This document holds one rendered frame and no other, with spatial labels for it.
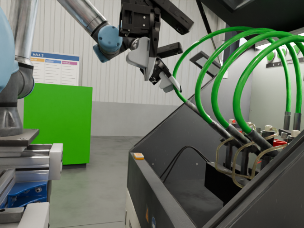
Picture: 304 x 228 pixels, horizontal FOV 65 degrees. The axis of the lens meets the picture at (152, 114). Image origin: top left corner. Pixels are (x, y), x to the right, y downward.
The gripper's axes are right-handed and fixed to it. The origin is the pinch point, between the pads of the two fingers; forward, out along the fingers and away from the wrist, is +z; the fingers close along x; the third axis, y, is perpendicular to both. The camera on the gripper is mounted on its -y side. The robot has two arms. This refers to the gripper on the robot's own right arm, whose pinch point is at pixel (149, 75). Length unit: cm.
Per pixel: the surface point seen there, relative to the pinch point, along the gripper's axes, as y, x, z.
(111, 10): -22, -661, -239
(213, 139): -40, -43, 22
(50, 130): 74, -322, 61
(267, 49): -20.0, 12.8, -5.7
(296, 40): -26.3, 12.8, -8.1
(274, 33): -27.6, 4.9, -11.5
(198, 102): -13.7, -3.2, 5.3
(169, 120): -19.3, -42.8, 13.8
